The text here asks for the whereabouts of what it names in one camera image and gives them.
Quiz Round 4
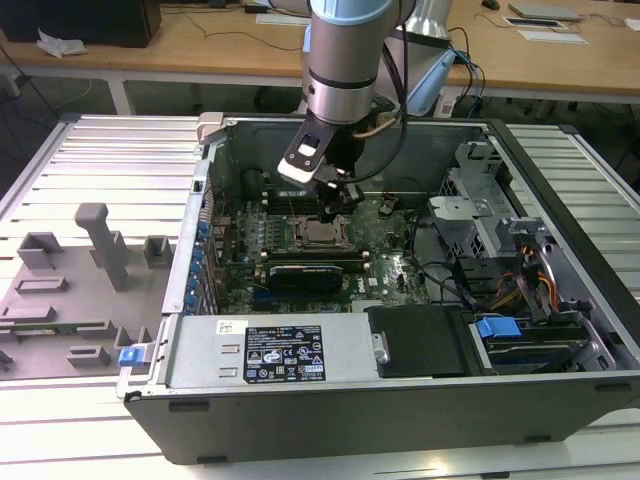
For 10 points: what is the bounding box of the silver CPU chip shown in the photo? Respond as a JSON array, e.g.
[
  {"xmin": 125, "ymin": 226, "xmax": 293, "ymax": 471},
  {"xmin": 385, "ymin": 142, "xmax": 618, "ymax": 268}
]
[{"xmin": 303, "ymin": 221, "xmax": 343, "ymax": 245}]

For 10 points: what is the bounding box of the metal socket cover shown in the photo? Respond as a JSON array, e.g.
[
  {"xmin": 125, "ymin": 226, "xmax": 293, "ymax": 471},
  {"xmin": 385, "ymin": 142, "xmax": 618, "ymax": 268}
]
[{"xmin": 294, "ymin": 216, "xmax": 354, "ymax": 251}]

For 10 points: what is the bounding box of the CPU socket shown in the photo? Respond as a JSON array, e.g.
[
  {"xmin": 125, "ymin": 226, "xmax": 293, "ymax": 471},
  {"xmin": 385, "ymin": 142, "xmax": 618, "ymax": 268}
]
[{"xmin": 292, "ymin": 214, "xmax": 355, "ymax": 253}]

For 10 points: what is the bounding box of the black drive cover box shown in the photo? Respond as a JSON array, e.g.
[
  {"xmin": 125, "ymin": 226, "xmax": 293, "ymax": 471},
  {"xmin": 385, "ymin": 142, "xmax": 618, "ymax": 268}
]
[{"xmin": 366, "ymin": 304, "xmax": 475, "ymax": 380}]

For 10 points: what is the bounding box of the black rear case fan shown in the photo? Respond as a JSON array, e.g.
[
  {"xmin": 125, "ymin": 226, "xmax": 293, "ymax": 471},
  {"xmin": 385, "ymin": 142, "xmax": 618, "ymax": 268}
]
[{"xmin": 239, "ymin": 168, "xmax": 272, "ymax": 204}]

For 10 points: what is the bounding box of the green motherboard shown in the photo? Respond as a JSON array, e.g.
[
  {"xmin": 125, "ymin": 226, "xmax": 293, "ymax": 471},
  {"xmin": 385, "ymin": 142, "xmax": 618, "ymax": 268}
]
[{"xmin": 209, "ymin": 192, "xmax": 432, "ymax": 315}]

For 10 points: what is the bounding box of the black graphics card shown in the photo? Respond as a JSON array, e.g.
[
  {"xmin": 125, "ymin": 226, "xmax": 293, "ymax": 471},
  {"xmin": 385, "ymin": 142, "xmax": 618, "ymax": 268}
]
[{"xmin": 266, "ymin": 263, "xmax": 345, "ymax": 297}]

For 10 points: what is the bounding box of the silver metal disk bay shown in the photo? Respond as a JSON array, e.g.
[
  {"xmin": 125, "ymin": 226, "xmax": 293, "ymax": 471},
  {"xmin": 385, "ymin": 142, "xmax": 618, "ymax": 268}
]
[{"xmin": 427, "ymin": 141, "xmax": 507, "ymax": 260}]

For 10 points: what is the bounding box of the wooden desk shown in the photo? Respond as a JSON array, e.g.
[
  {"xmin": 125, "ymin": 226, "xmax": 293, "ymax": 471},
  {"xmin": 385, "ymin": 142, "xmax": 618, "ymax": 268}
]
[{"xmin": 0, "ymin": 0, "xmax": 640, "ymax": 117}]

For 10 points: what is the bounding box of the blue disk carrier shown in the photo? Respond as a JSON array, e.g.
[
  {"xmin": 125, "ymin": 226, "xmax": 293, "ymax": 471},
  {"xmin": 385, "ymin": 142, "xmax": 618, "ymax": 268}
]
[{"xmin": 476, "ymin": 314, "xmax": 522, "ymax": 342}]

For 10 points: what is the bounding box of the silver power supply with label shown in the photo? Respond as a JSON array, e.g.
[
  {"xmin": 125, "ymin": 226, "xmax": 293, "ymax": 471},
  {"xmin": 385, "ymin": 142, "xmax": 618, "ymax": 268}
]
[{"xmin": 163, "ymin": 314, "xmax": 380, "ymax": 390}]

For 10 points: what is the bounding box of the white paper sheet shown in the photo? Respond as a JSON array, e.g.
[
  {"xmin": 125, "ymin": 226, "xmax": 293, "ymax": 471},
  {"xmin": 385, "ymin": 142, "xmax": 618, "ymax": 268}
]
[{"xmin": 517, "ymin": 28, "xmax": 590, "ymax": 46}]

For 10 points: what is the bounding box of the black open PC case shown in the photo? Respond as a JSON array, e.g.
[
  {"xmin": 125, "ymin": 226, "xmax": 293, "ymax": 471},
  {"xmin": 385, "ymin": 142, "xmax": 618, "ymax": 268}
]
[{"xmin": 114, "ymin": 112, "xmax": 640, "ymax": 466}]

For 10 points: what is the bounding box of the grey parts rack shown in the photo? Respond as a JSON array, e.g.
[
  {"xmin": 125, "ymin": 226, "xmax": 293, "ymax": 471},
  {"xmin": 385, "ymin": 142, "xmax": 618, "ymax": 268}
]
[{"xmin": 0, "ymin": 202, "xmax": 177, "ymax": 382}]

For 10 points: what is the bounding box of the black box on desk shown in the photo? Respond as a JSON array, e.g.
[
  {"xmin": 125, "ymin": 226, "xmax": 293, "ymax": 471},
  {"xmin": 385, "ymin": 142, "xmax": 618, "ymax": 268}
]
[{"xmin": 0, "ymin": 0, "xmax": 164, "ymax": 49}]

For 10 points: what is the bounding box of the crumpled white tissue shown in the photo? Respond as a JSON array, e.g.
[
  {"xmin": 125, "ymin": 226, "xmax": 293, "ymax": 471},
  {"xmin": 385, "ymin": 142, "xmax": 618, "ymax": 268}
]
[{"xmin": 36, "ymin": 27, "xmax": 90, "ymax": 60}]

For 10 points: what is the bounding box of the green RAM stick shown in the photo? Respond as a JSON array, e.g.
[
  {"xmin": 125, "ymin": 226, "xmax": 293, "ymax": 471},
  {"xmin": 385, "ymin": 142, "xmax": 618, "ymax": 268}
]
[{"xmin": 12, "ymin": 325, "xmax": 79, "ymax": 337}]

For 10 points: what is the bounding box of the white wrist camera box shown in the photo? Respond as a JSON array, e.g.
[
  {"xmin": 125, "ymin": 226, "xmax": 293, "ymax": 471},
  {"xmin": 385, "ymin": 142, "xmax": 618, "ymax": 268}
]
[{"xmin": 276, "ymin": 130, "xmax": 334, "ymax": 188}]

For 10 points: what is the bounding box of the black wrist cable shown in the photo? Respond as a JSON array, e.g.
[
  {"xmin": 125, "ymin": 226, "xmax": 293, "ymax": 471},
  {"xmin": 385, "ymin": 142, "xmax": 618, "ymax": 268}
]
[{"xmin": 347, "ymin": 39, "xmax": 408, "ymax": 184}]

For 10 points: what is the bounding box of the grey case handle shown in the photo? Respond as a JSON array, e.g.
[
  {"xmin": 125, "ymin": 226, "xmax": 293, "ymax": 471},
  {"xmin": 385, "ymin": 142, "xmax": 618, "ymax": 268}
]
[{"xmin": 194, "ymin": 112, "xmax": 227, "ymax": 147}]

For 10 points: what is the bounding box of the blue cable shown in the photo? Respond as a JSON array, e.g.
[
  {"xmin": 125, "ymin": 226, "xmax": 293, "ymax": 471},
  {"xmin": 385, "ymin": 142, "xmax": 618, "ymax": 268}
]
[{"xmin": 463, "ymin": 49, "xmax": 487, "ymax": 120}]

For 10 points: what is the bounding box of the grey plastic bay bracket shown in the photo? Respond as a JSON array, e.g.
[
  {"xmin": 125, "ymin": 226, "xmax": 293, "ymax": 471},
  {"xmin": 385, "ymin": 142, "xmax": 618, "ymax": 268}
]
[{"xmin": 493, "ymin": 216, "xmax": 547, "ymax": 252}]

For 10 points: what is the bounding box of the orange yellow wire bundle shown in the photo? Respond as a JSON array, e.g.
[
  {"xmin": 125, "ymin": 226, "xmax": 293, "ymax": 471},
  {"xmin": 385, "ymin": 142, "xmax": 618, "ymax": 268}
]
[{"xmin": 491, "ymin": 269, "xmax": 560, "ymax": 312}]

